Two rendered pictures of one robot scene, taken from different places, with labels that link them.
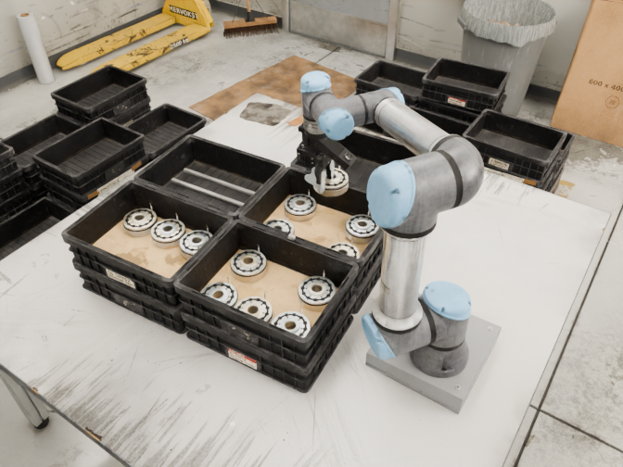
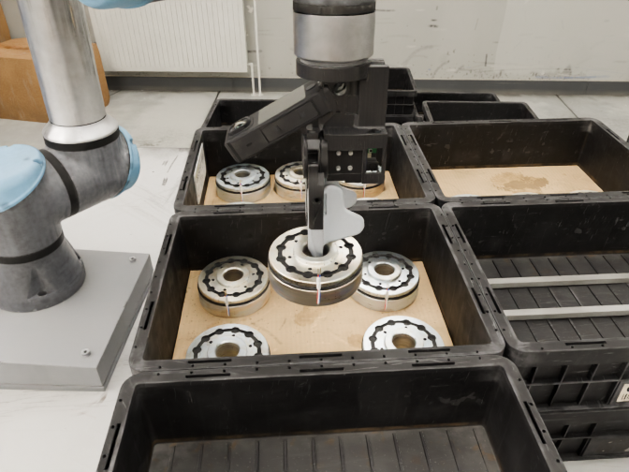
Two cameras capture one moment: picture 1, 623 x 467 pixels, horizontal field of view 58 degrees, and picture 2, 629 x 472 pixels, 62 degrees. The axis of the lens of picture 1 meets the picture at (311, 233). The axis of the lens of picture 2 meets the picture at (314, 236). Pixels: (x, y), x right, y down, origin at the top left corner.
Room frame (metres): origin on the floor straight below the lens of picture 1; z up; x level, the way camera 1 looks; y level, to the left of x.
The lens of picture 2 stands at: (1.73, -0.30, 1.35)
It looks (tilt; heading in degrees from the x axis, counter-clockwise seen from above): 36 degrees down; 148
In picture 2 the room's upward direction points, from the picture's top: straight up
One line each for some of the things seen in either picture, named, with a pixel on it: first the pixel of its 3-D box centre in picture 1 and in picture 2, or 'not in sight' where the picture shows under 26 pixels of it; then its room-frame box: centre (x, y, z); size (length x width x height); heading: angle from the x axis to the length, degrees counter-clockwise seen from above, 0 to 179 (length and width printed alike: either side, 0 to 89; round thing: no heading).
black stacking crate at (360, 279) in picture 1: (320, 225); (313, 306); (1.29, -0.03, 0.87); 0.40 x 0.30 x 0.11; 62
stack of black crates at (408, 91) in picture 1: (393, 104); not in sight; (3.02, -0.49, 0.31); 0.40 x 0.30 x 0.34; 56
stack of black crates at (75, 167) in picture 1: (101, 184); not in sight; (2.15, 1.00, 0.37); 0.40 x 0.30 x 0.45; 146
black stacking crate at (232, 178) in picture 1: (212, 187); (604, 294); (1.48, 0.32, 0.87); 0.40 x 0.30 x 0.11; 62
